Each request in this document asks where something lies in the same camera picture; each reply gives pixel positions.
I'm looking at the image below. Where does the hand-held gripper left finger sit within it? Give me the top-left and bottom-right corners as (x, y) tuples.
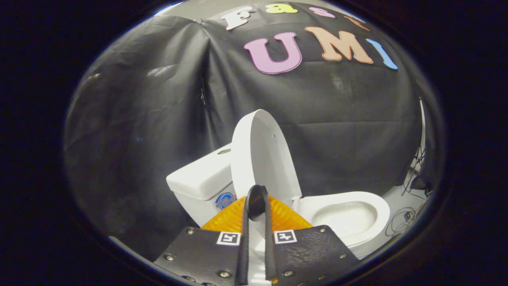
(153, 185), (258, 286)

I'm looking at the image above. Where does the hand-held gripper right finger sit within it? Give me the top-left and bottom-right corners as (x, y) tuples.
(262, 187), (361, 286)

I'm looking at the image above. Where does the black round lid pull tab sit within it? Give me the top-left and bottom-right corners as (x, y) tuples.
(247, 185), (269, 222)

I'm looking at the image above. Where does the white toilet lid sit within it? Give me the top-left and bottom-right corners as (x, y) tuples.
(231, 109), (303, 223)

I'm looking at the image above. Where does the white ceramic toilet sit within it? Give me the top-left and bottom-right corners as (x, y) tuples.
(166, 144), (391, 259)

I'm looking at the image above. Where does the black tripod stand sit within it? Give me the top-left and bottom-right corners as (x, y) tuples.
(401, 145), (433, 195)

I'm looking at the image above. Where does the black backdrop cloth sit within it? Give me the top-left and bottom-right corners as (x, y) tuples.
(63, 2), (437, 263)

